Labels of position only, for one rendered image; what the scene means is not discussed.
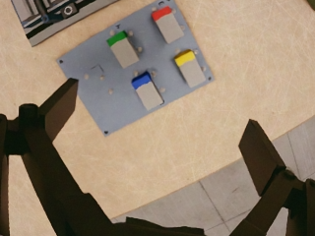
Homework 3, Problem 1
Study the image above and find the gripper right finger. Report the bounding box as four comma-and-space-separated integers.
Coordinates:
229, 119, 315, 236

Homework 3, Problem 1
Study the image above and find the grey block with green end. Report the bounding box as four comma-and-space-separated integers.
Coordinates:
107, 30, 140, 69

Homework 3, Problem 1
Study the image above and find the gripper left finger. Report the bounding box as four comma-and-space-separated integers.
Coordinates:
0, 78, 122, 236

